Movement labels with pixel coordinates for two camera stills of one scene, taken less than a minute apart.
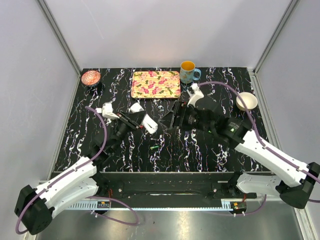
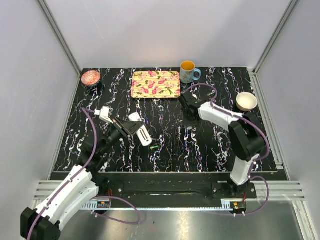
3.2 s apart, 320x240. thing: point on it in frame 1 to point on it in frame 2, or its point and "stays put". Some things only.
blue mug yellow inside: [187, 72] stays put
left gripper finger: [136, 117] to [131, 126]
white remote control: [148, 123] to [142, 132]
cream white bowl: [250, 101] stays put
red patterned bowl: [90, 77] stays put
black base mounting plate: [185, 190] stays put
